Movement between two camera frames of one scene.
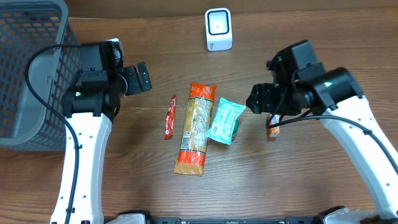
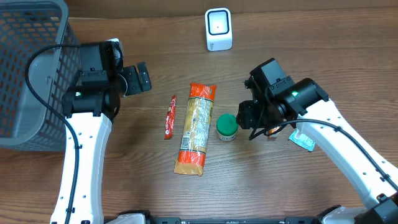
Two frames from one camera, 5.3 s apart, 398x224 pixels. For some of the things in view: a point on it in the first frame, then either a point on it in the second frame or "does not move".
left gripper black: x=133 y=80 does not move
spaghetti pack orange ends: x=191 y=158 does not move
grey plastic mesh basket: x=25 y=27 does not move
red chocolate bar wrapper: x=170 y=122 does not move
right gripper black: x=267 y=98 -> x=246 y=115
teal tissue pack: x=226 y=117 -> x=302 y=140
